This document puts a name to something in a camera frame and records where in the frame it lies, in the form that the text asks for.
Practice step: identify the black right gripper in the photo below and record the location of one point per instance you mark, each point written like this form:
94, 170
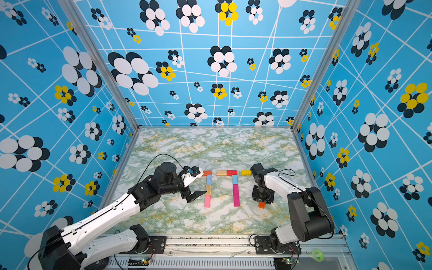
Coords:
255, 197

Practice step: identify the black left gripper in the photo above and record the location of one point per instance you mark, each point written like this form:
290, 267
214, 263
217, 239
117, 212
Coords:
194, 195

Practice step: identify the pink block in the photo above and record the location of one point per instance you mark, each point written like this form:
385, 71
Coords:
207, 201

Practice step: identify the magenta block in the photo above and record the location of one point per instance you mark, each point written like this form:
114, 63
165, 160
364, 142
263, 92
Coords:
235, 189
236, 200

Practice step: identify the small light blue block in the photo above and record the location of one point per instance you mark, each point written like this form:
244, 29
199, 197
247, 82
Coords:
235, 179

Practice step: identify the red block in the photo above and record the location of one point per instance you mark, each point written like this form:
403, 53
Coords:
231, 172

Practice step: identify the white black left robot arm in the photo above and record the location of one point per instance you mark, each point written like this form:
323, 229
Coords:
81, 244

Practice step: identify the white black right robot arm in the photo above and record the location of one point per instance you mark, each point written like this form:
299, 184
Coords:
309, 215

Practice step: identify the green tape roll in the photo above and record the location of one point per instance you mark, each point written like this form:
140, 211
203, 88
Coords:
317, 255

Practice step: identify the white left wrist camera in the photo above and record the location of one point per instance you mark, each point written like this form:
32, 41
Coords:
191, 174

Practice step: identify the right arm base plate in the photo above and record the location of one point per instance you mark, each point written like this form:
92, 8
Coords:
268, 245

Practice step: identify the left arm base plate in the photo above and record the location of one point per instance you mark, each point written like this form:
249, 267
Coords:
153, 245

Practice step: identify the aluminium frame post right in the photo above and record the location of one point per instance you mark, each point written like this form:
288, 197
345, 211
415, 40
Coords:
347, 17

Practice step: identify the aluminium frame post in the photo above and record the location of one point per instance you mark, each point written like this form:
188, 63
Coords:
347, 17
89, 43

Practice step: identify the aluminium frame post left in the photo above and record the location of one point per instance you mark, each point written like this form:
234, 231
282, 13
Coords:
89, 43

